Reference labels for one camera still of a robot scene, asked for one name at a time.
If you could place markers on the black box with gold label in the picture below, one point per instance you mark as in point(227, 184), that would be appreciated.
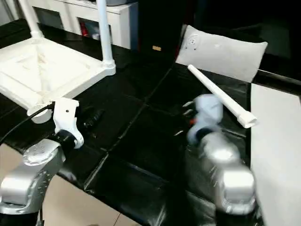
point(157, 23)

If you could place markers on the white bag with round fitting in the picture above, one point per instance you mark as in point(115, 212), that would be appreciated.
point(223, 56)

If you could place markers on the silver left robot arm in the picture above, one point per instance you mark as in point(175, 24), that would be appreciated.
point(28, 174)

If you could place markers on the white flat board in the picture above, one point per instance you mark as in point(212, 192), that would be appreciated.
point(277, 153)

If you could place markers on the red packet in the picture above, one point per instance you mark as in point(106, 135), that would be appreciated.
point(83, 30)

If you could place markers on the white glass-door cabinet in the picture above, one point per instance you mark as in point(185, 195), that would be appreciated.
point(122, 26)

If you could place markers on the white plastic table top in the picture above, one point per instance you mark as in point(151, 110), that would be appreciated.
point(58, 70)

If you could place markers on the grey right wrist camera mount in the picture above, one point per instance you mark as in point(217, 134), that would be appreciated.
point(209, 108)

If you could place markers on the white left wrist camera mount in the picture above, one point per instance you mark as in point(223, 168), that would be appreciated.
point(67, 117)

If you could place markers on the black table mat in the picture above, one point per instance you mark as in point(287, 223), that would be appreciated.
point(145, 141)

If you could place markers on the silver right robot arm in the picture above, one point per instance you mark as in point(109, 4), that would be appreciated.
point(223, 169)

